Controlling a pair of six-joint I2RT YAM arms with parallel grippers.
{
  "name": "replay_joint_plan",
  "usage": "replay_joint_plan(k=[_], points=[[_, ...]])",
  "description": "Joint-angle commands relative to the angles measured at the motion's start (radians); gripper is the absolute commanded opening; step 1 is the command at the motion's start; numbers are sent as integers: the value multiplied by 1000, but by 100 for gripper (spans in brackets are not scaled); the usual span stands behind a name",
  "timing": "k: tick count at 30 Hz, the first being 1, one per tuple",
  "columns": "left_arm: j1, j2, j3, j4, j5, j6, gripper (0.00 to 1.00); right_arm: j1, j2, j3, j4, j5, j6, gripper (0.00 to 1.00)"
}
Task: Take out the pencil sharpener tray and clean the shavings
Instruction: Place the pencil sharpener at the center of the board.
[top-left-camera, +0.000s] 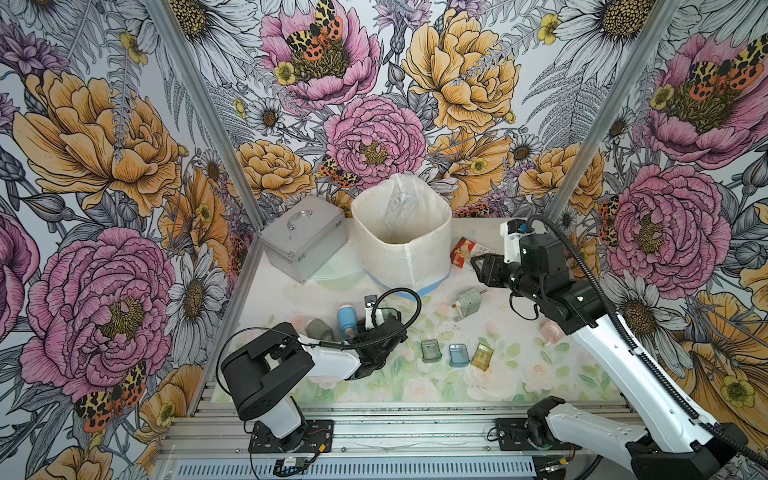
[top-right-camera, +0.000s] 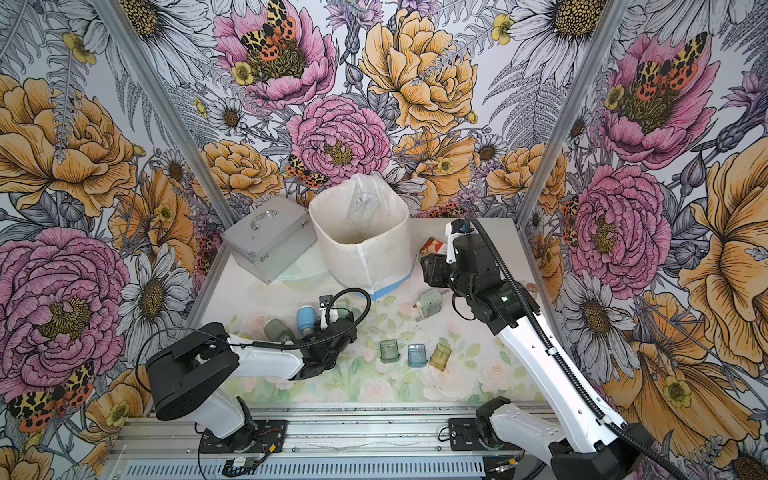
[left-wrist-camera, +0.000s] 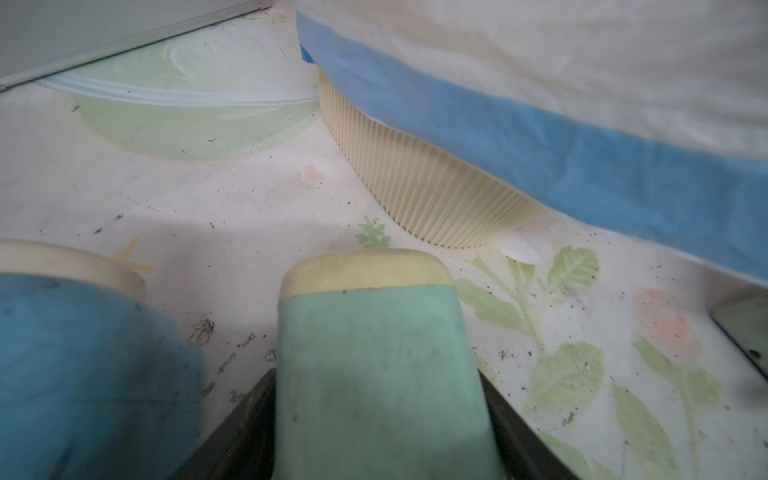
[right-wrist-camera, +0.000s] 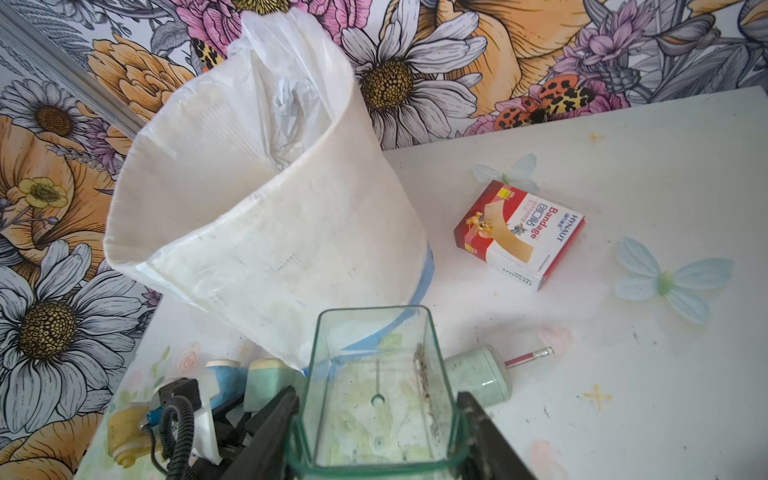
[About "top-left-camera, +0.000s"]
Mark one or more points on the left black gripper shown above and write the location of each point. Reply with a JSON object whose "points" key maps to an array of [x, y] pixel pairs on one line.
{"points": [[390, 330]]}

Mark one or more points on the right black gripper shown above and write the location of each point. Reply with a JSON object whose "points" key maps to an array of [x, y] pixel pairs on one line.
{"points": [[497, 271]]}

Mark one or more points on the blue pencil sharpener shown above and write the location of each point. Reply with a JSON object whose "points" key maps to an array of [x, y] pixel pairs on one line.
{"points": [[347, 322]]}

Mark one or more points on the teal square pencil sharpener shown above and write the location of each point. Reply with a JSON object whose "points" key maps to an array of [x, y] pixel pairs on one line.
{"points": [[386, 314]]}

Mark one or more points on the translucent green shavings tray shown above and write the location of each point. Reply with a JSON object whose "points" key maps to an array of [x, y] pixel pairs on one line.
{"points": [[430, 350]]}

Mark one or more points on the dark green pencil sharpener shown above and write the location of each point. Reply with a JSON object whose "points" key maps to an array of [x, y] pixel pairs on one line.
{"points": [[319, 330]]}

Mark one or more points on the grey-green pencil sharpener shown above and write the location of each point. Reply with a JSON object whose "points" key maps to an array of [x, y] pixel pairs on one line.
{"points": [[467, 303]]}

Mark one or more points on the translucent blue shavings tray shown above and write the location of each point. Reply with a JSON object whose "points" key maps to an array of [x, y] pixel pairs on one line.
{"points": [[458, 355]]}

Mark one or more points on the translucent yellow shavings tray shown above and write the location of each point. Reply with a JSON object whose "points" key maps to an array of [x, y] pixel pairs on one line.
{"points": [[482, 357]]}

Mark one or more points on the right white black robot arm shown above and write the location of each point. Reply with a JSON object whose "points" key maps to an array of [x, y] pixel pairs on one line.
{"points": [[678, 439]]}

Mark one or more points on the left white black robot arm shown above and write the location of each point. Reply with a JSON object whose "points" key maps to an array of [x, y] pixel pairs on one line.
{"points": [[260, 375]]}

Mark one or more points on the pink pencil sharpener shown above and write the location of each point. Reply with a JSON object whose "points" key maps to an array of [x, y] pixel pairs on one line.
{"points": [[551, 332]]}

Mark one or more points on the red white bandage box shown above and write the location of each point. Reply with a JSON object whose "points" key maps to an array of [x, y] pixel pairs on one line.
{"points": [[465, 250]]}

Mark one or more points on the white lined trash bin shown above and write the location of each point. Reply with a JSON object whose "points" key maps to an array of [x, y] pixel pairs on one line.
{"points": [[403, 235]]}

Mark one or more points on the silver aluminium case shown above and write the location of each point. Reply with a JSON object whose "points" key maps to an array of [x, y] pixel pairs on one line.
{"points": [[304, 238]]}

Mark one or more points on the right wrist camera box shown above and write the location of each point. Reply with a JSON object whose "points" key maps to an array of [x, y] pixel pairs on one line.
{"points": [[512, 231]]}

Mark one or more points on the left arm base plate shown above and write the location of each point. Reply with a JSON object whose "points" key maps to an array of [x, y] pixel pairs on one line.
{"points": [[308, 438]]}

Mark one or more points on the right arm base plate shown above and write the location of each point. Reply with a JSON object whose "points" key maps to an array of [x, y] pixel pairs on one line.
{"points": [[514, 434]]}

